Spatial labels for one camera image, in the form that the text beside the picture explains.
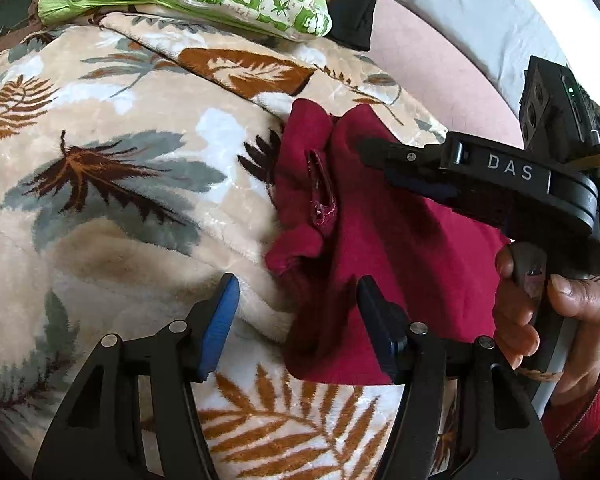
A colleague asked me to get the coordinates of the person's right hand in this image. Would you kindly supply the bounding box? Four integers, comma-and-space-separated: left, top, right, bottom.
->
492, 244, 600, 401

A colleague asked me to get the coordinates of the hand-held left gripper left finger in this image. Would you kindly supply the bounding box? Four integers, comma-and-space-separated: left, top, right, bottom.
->
31, 272, 241, 480

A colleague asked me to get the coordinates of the person's right forearm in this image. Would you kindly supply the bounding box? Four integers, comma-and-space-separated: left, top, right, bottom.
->
542, 355, 600, 467

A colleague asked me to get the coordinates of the pink bolster cushion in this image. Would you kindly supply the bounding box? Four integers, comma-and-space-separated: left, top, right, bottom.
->
367, 0, 526, 151

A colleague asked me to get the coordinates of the leaf-print fleece blanket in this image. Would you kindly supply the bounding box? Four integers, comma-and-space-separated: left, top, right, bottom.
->
0, 7, 461, 480

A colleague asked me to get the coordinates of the black garment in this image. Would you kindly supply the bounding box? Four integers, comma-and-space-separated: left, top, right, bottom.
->
325, 0, 378, 52

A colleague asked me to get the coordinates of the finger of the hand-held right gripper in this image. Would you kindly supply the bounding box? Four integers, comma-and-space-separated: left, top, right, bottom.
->
382, 167, 463, 208
355, 136, 455, 171

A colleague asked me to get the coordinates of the red sweater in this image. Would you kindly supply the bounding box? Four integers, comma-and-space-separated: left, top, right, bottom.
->
265, 99, 513, 386

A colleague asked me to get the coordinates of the grey pillow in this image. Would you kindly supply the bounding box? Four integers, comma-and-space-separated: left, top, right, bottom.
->
390, 0, 568, 96

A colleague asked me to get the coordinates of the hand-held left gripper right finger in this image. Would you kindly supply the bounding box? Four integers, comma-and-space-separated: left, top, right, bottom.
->
356, 275, 561, 480

